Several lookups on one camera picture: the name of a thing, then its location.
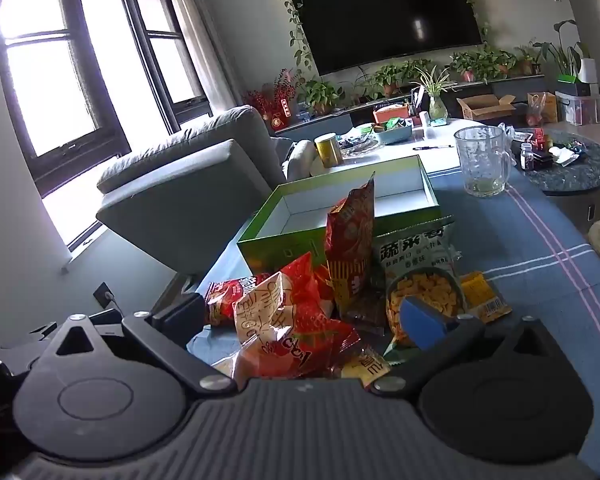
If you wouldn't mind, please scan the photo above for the yellow foil snack packet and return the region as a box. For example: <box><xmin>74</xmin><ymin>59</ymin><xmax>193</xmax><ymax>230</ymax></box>
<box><xmin>459</xmin><ymin>271</ymin><xmax>514</xmax><ymax>324</ymax></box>

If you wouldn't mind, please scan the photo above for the blue tray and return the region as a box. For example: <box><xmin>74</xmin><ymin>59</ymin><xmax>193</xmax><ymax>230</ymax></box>
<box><xmin>371</xmin><ymin>121</ymin><xmax>414</xmax><ymax>146</ymax></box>

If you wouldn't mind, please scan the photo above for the round marble side table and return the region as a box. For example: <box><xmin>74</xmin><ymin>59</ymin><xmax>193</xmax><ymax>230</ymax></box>
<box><xmin>520</xmin><ymin>129</ymin><xmax>600</xmax><ymax>223</ymax></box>

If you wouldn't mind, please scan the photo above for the red festive decoration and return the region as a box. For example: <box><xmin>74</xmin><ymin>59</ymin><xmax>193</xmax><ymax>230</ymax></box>
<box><xmin>243</xmin><ymin>69</ymin><xmax>302</xmax><ymax>134</ymax></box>

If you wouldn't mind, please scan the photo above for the red yellow patterned snack bag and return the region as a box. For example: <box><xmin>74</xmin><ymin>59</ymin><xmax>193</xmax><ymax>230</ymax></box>
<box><xmin>325</xmin><ymin>171</ymin><xmax>377</xmax><ymax>317</ymax></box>

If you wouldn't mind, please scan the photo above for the glass vase with spider plant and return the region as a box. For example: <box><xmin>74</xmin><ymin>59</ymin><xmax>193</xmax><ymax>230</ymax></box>
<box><xmin>411</xmin><ymin>64</ymin><xmax>460</xmax><ymax>122</ymax></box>

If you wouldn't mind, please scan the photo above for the grey television cabinet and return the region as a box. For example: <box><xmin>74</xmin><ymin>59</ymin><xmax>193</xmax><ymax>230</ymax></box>
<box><xmin>272</xmin><ymin>74</ymin><xmax>547</xmax><ymax>143</ymax></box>

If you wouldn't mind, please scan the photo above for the glass pitcher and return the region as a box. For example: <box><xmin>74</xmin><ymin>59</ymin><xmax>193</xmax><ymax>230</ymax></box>
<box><xmin>453</xmin><ymin>125</ymin><xmax>516</xmax><ymax>199</ymax></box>

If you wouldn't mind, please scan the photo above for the black television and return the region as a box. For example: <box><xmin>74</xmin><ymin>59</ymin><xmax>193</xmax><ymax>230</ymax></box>
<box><xmin>286</xmin><ymin>0</ymin><xmax>484</xmax><ymax>77</ymax></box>

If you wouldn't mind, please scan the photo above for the green cardboard box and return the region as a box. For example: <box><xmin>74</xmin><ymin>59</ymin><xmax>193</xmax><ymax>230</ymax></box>
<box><xmin>236</xmin><ymin>154</ymin><xmax>455</xmax><ymax>277</ymax></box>

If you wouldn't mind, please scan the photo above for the red strawberry snack bag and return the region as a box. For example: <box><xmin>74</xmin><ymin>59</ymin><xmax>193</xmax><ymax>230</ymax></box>
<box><xmin>232</xmin><ymin>251</ymin><xmax>362</xmax><ymax>381</ymax></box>

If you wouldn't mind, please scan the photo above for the yellow can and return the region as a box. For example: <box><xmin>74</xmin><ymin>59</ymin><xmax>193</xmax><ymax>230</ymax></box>
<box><xmin>313</xmin><ymin>132</ymin><xmax>345</xmax><ymax>169</ymax></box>

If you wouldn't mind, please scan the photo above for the yellow bread packet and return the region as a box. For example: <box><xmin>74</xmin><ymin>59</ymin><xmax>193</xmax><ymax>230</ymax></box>
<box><xmin>340</xmin><ymin>345</ymin><xmax>392</xmax><ymax>388</ymax></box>

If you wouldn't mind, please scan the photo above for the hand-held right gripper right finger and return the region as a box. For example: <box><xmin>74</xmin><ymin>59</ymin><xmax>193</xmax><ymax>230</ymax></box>
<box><xmin>372</xmin><ymin>296</ymin><xmax>568</xmax><ymax>397</ymax></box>

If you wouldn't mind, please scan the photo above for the hanging green vine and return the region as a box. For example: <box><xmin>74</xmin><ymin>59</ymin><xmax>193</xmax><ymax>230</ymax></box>
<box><xmin>278</xmin><ymin>0</ymin><xmax>492</xmax><ymax>70</ymax></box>

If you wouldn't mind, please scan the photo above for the grey sofa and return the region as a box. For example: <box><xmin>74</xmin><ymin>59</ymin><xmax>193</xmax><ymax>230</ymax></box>
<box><xmin>95</xmin><ymin>105</ymin><xmax>303</xmax><ymax>277</ymax></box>

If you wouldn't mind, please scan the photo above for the row of potted plants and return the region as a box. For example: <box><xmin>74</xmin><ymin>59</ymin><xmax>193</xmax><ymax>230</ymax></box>
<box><xmin>297</xmin><ymin>42</ymin><xmax>546</xmax><ymax>117</ymax></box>

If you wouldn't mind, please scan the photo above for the clear cake packet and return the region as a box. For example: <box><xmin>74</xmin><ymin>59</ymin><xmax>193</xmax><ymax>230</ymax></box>
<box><xmin>342</xmin><ymin>280</ymin><xmax>387</xmax><ymax>336</ymax></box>

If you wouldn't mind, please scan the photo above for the black box green lid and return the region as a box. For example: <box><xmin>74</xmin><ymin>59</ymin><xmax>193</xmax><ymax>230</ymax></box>
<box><xmin>556</xmin><ymin>73</ymin><xmax>592</xmax><ymax>97</ymax></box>

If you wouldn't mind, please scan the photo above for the blue striped tablecloth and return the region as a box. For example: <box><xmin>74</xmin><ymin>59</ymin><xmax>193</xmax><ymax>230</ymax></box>
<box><xmin>186</xmin><ymin>162</ymin><xmax>600</xmax><ymax>478</ymax></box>

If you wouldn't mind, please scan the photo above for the open brown cardboard box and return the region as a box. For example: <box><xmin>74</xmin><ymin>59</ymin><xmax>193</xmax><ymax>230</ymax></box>
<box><xmin>456</xmin><ymin>93</ymin><xmax>517</xmax><ymax>122</ymax></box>

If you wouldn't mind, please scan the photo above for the orange paper bag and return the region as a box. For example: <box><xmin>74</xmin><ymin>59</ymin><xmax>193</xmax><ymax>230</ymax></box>
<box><xmin>526</xmin><ymin>91</ymin><xmax>559</xmax><ymax>127</ymax></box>

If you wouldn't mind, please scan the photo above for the light curtain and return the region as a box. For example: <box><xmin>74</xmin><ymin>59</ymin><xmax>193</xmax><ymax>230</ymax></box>
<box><xmin>161</xmin><ymin>0</ymin><xmax>242</xmax><ymax>113</ymax></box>

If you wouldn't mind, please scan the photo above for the wall socket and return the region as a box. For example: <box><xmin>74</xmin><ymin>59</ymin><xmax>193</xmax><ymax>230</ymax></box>
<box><xmin>94</xmin><ymin>282</ymin><xmax>117</xmax><ymax>312</ymax></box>

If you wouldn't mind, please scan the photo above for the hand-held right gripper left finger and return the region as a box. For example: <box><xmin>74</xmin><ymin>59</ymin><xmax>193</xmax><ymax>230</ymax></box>
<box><xmin>30</xmin><ymin>292</ymin><xmax>237</xmax><ymax>397</ymax></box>

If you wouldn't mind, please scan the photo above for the green white snack bag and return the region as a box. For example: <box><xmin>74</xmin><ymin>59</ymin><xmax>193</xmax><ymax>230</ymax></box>
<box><xmin>371</xmin><ymin>216</ymin><xmax>468</xmax><ymax>361</ymax></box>

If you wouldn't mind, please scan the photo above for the light cushion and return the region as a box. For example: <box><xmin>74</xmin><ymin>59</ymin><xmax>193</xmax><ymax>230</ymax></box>
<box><xmin>285</xmin><ymin>139</ymin><xmax>322</xmax><ymax>182</ymax></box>

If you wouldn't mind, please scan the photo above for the large-leaf plant white planter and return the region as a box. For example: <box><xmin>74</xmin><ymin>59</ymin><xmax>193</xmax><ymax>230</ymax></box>
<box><xmin>534</xmin><ymin>19</ymin><xmax>599</xmax><ymax>84</ymax></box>

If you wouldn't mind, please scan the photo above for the red snack bag white lettering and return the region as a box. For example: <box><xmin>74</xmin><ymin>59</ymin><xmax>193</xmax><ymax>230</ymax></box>
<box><xmin>205</xmin><ymin>274</ymin><xmax>273</xmax><ymax>328</ymax></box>

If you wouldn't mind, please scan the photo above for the dark framed window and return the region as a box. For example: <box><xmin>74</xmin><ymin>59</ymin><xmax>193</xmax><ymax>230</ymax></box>
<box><xmin>0</xmin><ymin>0</ymin><xmax>213</xmax><ymax>198</ymax></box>

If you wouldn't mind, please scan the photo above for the orange box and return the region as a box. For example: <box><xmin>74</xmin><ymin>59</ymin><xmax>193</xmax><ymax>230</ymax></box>
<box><xmin>371</xmin><ymin>104</ymin><xmax>411</xmax><ymax>125</ymax></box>

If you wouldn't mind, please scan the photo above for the white storage box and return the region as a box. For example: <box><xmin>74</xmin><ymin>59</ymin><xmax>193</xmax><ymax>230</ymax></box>
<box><xmin>555</xmin><ymin>91</ymin><xmax>600</xmax><ymax>126</ymax></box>

